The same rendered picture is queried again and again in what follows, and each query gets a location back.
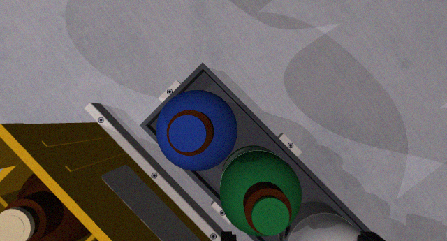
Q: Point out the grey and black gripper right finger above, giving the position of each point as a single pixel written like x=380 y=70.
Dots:
x=369 y=236

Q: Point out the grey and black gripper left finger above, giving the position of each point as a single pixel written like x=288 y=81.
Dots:
x=227 y=236

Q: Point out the green bottle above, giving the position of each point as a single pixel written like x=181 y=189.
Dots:
x=258 y=191

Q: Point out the dark grey tray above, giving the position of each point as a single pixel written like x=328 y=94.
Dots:
x=251 y=131

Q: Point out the white bottle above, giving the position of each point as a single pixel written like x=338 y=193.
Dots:
x=317 y=221

